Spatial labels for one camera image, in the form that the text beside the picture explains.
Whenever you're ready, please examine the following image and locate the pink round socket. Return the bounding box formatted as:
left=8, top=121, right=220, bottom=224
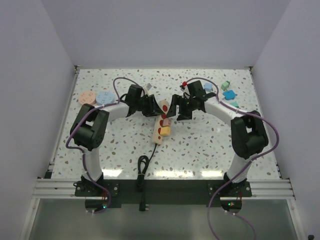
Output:
left=78, top=90, right=97, bottom=105

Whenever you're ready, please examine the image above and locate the blue square adapter plug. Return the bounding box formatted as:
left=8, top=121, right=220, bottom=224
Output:
left=222, top=90, right=237, bottom=101

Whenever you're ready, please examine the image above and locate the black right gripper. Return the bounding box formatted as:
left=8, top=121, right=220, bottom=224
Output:
left=165, top=94, right=196, bottom=122

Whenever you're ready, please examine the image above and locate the light blue cube plug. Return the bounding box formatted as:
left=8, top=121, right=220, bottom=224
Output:
left=203, top=83, right=213, bottom=92

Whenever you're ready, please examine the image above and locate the green cube plug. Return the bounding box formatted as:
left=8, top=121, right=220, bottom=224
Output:
left=220, top=81, right=231, bottom=91

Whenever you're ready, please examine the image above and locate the yellow cube plug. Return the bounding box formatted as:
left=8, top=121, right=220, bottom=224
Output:
left=159, top=126, right=171, bottom=137

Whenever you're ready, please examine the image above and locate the tan cube plug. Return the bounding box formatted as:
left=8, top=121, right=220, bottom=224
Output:
left=161, top=118, right=172, bottom=127

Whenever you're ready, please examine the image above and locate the aluminium frame rail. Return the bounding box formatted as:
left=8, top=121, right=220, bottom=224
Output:
left=28, top=67, right=307, bottom=240

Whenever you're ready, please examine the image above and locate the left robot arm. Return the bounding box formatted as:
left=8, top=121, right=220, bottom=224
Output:
left=66, top=84, right=165, bottom=196

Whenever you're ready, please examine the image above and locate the light blue round socket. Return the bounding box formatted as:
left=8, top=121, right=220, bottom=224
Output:
left=95, top=91, right=115, bottom=106

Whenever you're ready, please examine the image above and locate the black power cable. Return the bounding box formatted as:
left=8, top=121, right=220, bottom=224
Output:
left=136, top=143, right=159, bottom=212

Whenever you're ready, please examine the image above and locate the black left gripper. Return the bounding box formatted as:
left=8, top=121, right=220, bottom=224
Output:
left=134, top=94, right=164, bottom=117

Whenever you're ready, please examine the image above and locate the beige power strip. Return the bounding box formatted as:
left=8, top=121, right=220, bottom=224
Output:
left=151, top=99, right=170, bottom=145

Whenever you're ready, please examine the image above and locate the white red wrist camera mount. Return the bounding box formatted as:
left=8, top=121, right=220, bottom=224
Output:
left=179, top=81, right=189, bottom=92

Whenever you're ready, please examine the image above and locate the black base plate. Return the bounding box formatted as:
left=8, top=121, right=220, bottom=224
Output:
left=73, top=179, right=253, bottom=210

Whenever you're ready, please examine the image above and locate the teal cube plug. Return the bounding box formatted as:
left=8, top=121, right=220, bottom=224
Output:
left=229, top=101, right=239, bottom=108

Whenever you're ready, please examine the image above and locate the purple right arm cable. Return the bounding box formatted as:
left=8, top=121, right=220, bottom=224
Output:
left=186, top=77, right=281, bottom=240

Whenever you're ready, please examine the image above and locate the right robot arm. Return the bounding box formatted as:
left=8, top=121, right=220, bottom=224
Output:
left=166, top=78, right=269, bottom=197

